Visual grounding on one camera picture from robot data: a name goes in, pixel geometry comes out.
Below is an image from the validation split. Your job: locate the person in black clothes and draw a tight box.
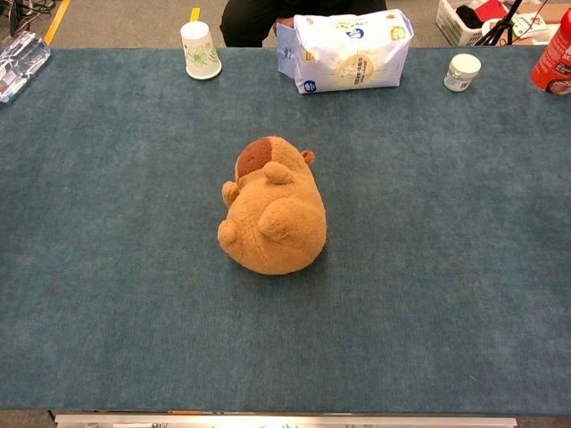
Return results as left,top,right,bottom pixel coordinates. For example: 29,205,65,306
219,0,388,48

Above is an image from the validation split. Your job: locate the white snack bag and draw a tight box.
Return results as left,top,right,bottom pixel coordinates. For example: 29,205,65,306
276,8,415,95

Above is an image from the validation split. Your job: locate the brown plush toy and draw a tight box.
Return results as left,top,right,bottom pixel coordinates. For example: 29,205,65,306
217,136,328,276

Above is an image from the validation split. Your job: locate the small white jar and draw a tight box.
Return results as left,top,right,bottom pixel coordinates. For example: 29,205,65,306
443,53,483,93

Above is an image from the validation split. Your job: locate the clear plastic water bottle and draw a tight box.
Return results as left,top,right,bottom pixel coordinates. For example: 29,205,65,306
0,30,52,104

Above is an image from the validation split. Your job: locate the blue felt table cloth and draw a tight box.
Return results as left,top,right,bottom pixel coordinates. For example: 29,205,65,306
0,46,571,414

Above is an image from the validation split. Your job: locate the aluminium profile rail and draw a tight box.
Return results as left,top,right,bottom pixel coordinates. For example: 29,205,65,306
54,413,518,428

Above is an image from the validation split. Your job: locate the black tripod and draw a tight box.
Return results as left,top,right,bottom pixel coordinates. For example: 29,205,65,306
475,0,524,46

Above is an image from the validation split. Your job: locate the white paper cup green print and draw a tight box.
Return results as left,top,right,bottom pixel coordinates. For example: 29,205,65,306
179,21,223,81

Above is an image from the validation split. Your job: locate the white plastic basket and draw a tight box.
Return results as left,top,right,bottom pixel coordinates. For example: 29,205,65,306
435,0,514,48

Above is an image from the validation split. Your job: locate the red canister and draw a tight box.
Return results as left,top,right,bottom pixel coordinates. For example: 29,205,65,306
530,8,571,95

